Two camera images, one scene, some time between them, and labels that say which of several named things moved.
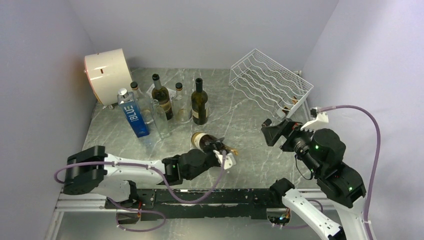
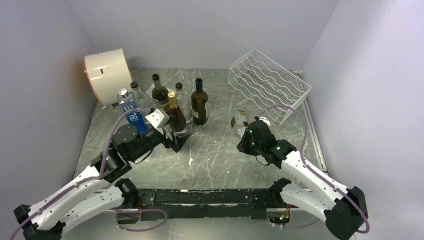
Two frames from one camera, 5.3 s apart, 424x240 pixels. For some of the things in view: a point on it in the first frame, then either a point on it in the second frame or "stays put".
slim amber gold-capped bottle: [199, 139] to [177, 123]
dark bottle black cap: [283, 110] to [239, 119]
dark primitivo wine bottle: [162, 94] stays put
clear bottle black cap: [182, 105] stays put
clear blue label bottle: [128, 101] stays put
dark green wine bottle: [199, 104] stays put
